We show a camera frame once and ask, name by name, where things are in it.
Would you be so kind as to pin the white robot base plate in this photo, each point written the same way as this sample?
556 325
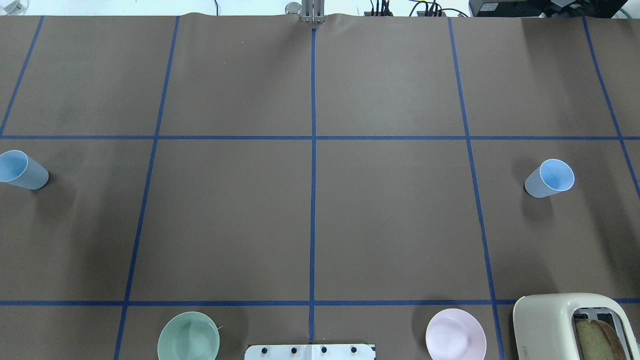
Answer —
340 351

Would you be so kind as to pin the black device on desk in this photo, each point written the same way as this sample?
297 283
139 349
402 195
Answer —
603 9

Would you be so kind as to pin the metal camera post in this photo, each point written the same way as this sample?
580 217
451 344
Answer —
310 11

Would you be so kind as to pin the light blue cup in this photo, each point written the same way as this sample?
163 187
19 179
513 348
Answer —
20 170
553 176

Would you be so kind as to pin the pink bowl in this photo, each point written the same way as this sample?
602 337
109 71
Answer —
454 334

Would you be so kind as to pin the bread slice in toaster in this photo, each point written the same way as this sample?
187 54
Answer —
598 340

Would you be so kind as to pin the mint green bowl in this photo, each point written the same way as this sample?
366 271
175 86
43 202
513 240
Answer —
189 335

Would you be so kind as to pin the cream toaster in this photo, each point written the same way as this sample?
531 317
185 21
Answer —
544 324

